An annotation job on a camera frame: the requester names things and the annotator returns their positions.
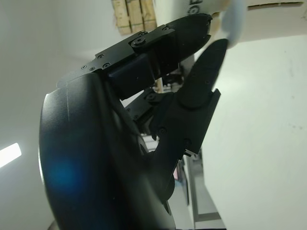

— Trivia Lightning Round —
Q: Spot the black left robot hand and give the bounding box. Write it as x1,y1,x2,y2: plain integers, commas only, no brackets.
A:
37,13,228,230

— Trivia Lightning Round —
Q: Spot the white ceiling light panel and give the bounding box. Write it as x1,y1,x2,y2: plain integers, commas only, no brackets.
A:
0,142,24,169

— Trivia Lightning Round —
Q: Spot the wooden shipping crate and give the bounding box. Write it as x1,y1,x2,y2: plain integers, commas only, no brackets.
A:
111,0,158,36

